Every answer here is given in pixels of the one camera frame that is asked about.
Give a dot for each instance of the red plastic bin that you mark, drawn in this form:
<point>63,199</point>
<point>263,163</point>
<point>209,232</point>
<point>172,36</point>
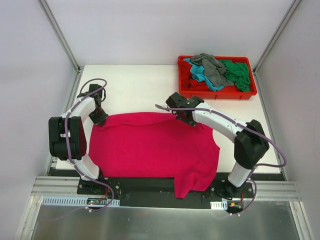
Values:
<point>228,92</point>

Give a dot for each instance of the right white cable duct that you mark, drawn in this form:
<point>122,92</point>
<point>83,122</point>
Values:
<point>219,205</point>

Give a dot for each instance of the left aluminium frame post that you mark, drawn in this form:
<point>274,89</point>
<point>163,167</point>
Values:
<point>59,33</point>

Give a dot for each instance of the teal t shirt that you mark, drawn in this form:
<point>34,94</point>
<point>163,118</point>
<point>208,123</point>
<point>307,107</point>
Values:
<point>197,74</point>

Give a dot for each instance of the right aluminium frame post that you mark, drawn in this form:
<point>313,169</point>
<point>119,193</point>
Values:
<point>276,35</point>

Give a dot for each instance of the grey t shirt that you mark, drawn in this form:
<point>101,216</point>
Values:
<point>213,69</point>

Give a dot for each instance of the magenta t shirt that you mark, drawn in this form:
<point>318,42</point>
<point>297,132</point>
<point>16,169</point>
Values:
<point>156,145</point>

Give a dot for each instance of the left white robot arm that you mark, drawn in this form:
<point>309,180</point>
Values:
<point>69,139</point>

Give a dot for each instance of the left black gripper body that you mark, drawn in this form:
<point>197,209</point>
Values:
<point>98,117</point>

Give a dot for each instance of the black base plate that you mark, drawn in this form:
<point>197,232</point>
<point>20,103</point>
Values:
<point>155,192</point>

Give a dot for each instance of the green t shirt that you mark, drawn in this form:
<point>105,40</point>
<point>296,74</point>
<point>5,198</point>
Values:
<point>237,73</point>

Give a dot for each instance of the aluminium frame post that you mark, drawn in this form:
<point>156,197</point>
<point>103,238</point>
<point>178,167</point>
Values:
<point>276,35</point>
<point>59,33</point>

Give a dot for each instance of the white cable duct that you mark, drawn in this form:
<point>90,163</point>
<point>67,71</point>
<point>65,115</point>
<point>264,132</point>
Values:
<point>70,201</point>
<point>219,205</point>

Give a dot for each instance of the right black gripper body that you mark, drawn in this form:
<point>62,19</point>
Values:
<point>186,119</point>

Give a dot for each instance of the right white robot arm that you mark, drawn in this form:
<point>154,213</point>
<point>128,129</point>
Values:
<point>249,139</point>

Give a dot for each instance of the red t shirt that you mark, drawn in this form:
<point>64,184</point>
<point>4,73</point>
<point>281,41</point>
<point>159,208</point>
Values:
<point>187,82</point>

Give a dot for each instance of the left white cable duct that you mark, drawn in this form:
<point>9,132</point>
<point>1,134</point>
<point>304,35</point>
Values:
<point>70,201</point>

